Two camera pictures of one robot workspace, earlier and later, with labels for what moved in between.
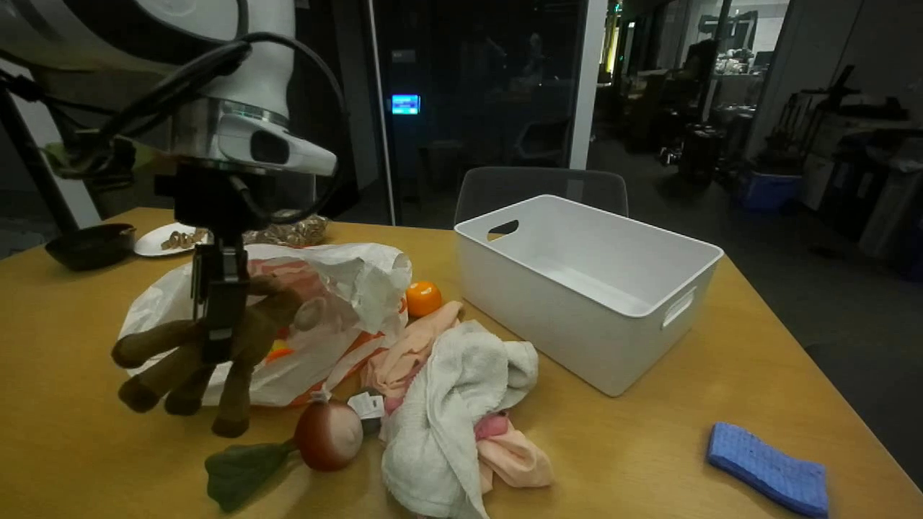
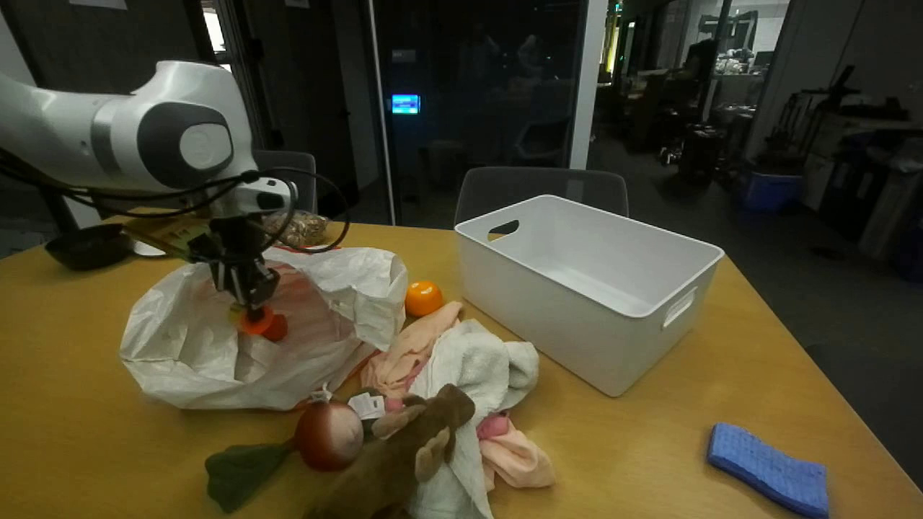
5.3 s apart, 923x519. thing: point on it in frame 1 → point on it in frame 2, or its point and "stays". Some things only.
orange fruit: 422,299 stays
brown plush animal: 174,371 → 404,446
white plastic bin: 601,293 stays
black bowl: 95,247 stays
